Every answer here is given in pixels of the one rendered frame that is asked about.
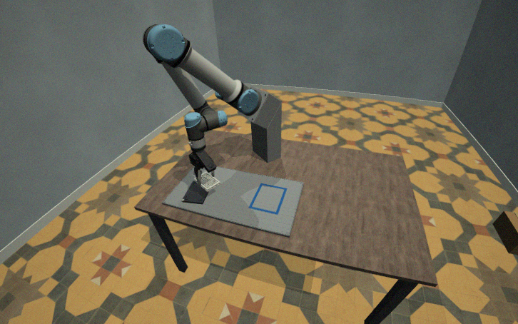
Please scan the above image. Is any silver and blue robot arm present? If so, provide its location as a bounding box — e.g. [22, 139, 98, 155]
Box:
[143, 24, 262, 148]

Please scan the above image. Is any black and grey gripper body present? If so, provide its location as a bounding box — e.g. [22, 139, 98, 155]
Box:
[189, 145, 205, 168]

